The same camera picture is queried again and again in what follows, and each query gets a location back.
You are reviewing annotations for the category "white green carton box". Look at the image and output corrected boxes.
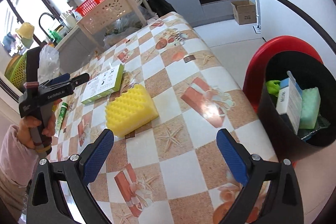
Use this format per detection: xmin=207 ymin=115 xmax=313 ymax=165
xmin=81 ymin=64 xmax=124 ymax=105

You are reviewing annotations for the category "yellow green basket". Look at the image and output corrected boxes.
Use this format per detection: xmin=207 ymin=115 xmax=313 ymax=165
xmin=5 ymin=53 xmax=27 ymax=92

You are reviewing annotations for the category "green plastic bag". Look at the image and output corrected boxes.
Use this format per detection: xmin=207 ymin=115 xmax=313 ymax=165
xmin=265 ymin=80 xmax=281 ymax=97

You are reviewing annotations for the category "checkered patterned tablecloth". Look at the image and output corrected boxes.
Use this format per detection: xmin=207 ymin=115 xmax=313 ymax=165
xmin=48 ymin=11 xmax=279 ymax=224

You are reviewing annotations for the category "yellow sponge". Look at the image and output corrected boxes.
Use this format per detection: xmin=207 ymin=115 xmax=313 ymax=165
xmin=105 ymin=84 xmax=159 ymax=138

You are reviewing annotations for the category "black garment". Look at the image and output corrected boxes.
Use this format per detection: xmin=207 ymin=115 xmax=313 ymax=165
xmin=147 ymin=0 xmax=175 ymax=18

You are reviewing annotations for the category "red plastic stool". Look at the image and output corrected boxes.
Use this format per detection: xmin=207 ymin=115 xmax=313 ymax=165
xmin=243 ymin=35 xmax=323 ymax=111

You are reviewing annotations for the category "crumpled clear plastic bag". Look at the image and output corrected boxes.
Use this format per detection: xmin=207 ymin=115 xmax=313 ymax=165
xmin=38 ymin=45 xmax=60 ymax=84

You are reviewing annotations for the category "yellow bowl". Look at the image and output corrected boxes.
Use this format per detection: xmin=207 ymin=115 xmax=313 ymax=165
xmin=15 ymin=22 xmax=35 ymax=40

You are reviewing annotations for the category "white blue carton box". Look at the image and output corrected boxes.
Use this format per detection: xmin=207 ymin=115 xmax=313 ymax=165
xmin=276 ymin=71 xmax=302 ymax=135

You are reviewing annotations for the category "black faucet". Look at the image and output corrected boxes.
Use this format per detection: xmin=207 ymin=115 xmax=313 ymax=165
xmin=38 ymin=12 xmax=63 ymax=43

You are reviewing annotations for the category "person's left hand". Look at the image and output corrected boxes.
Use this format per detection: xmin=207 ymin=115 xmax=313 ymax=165
xmin=17 ymin=112 xmax=56 ymax=149

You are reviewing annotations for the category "white refrigerator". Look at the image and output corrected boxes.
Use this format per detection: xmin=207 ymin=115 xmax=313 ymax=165
xmin=259 ymin=0 xmax=335 ymax=73

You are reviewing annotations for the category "green tube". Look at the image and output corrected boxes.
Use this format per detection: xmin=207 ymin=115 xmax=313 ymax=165
xmin=55 ymin=102 xmax=68 ymax=138

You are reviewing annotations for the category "cardboard box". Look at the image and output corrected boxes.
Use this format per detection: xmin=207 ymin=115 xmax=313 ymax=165
xmin=231 ymin=0 xmax=256 ymax=25

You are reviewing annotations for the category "black trash bin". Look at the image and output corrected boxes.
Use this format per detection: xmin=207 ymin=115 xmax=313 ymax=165
xmin=257 ymin=51 xmax=335 ymax=161

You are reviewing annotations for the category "green sponge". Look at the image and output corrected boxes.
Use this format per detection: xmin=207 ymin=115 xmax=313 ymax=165
xmin=299 ymin=87 xmax=321 ymax=129

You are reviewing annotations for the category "red plastic basket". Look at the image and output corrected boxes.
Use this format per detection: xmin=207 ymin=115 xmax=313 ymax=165
xmin=75 ymin=0 xmax=104 ymax=16

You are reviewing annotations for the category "beige perforated plastic rack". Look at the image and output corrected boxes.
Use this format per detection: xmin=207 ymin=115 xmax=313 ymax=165
xmin=77 ymin=0 xmax=153 ymax=53

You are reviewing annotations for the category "pink sleeved left forearm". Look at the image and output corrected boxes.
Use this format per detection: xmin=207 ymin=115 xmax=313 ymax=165
xmin=1 ymin=125 xmax=39 ymax=223

